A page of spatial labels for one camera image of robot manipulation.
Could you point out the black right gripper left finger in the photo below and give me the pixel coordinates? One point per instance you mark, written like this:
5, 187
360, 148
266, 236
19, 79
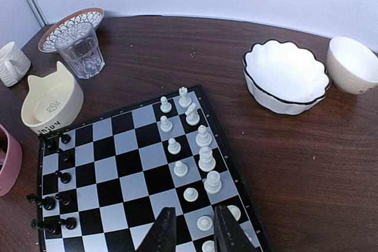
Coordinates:
162, 236

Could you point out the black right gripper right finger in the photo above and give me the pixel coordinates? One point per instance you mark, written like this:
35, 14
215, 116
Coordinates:
228, 235

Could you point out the black pawn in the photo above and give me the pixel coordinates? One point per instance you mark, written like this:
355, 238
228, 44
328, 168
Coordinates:
64, 155
65, 138
64, 177

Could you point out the black chess piece tall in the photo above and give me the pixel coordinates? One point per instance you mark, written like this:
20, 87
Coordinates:
48, 203

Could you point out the white chess piece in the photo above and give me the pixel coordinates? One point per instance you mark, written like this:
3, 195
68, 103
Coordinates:
207, 162
212, 184
235, 211
192, 116
184, 100
203, 137

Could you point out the white pawn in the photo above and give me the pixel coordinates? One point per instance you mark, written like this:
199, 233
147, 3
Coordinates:
173, 146
165, 106
190, 194
180, 169
204, 223
166, 125

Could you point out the black white chessboard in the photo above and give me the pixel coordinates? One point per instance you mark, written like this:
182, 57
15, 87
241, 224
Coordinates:
122, 176

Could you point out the white scalloped bowl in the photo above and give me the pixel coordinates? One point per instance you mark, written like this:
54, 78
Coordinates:
284, 78

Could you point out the pink cat-shaped bowl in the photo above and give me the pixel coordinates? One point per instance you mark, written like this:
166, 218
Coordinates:
11, 161

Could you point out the cream cat-shaped bowl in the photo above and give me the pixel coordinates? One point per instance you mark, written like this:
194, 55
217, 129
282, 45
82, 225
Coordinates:
53, 101

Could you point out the cream round bowl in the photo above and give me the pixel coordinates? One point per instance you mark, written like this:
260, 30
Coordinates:
351, 65

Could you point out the clear drinking glass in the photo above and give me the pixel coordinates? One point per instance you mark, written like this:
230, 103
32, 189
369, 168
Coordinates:
79, 47

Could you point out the white mug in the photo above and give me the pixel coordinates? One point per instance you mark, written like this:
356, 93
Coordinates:
14, 64

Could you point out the patterned ceramic plate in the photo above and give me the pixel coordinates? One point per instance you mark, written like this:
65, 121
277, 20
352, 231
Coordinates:
93, 15

